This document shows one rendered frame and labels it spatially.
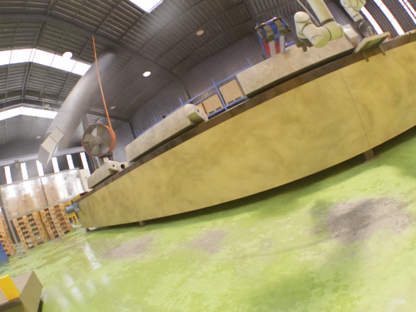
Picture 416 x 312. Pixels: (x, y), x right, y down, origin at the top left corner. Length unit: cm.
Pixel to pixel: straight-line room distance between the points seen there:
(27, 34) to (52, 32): 155
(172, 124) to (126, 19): 965
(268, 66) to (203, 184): 110
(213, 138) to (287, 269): 108
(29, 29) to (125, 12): 546
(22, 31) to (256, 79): 1129
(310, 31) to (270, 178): 102
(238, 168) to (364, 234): 101
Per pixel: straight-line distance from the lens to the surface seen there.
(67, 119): 733
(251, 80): 136
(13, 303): 108
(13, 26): 1130
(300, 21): 104
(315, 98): 131
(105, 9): 1057
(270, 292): 62
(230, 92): 1096
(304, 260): 69
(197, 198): 159
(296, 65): 137
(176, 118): 160
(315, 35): 99
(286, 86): 131
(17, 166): 1151
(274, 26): 149
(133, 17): 1082
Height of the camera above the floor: 46
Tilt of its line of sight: 2 degrees up
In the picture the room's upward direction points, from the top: 22 degrees counter-clockwise
